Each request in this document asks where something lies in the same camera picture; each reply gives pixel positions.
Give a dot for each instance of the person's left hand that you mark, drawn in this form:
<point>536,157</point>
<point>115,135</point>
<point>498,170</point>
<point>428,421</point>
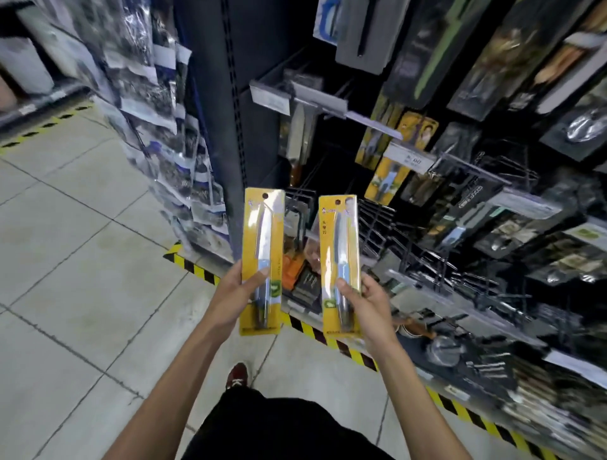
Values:
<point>227,301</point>

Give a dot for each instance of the person's right hand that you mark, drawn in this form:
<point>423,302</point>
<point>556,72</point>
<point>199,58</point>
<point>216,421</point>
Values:
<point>374,317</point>

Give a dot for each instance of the person's left thumb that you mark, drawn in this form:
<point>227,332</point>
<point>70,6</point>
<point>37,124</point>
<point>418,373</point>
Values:
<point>255,281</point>

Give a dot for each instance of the person's right thumb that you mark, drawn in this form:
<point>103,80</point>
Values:
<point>348,291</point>

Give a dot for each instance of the yellow carded knife package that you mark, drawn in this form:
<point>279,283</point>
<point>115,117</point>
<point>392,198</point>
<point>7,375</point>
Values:
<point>328,237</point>
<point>251,227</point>

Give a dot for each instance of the person's right forearm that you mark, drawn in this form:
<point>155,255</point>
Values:
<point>417,407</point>

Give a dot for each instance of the person's left forearm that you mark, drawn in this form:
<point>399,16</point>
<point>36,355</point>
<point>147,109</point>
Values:
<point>166,403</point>

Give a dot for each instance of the orange packaged item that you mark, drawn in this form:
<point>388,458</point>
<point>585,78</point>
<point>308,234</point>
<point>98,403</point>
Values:
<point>292,272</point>

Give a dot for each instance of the black packaged item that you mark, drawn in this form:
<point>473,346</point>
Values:
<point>307,286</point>

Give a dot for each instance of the yellow black hazard tape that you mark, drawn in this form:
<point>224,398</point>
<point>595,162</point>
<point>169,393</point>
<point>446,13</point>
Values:
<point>346,349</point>
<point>33,130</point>

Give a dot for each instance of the red shoe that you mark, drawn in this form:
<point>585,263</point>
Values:
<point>237,375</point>

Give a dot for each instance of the round steel strainer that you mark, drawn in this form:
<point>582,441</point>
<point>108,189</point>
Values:
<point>445,351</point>

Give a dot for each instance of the yellow hanging tool package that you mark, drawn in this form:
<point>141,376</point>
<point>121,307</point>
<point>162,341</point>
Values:
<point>374,142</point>
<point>393,180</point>

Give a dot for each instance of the black carded peeler package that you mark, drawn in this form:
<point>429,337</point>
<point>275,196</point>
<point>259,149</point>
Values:
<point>467,213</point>

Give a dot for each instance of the white shelf price tag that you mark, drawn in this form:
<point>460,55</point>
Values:
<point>408,158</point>
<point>269,98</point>
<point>576,367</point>

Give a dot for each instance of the black shorts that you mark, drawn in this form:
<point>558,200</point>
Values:
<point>280,429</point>

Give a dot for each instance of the clear shelf price tag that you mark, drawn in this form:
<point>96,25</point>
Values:
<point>374,125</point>
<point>524,203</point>

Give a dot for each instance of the black hanging tool package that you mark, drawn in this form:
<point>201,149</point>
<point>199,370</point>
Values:
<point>450,142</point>

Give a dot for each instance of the row of hanging clear packets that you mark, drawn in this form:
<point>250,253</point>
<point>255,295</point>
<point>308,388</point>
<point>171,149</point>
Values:
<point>161,118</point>

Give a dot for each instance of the dark blue shelf upright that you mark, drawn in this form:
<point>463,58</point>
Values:
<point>213,95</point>

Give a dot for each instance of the grey shelf price tag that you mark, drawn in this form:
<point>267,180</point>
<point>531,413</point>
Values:
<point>320,98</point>

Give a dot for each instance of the row of packaged steel utensils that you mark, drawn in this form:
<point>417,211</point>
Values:
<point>540,403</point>

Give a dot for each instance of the green white price tag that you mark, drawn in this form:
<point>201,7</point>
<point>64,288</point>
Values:
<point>588,235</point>

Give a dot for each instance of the black package with green knife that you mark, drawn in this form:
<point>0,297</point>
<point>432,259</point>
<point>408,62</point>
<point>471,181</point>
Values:
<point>427,52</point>

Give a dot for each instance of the grey carded knife package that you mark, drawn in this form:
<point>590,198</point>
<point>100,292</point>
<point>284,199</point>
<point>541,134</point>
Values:
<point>374,33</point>

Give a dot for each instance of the blue white package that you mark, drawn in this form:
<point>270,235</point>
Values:
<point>326,19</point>

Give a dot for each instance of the black package with brown tool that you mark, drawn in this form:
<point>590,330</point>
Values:
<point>502,61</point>

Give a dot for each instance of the grey store shelf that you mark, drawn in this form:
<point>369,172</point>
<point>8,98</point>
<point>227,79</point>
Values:
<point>38,104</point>

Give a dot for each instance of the black package with steel ladle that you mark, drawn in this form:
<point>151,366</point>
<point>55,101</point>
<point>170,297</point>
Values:
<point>581,125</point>

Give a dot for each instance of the white roll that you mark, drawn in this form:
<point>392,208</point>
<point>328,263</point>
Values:
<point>23,64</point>

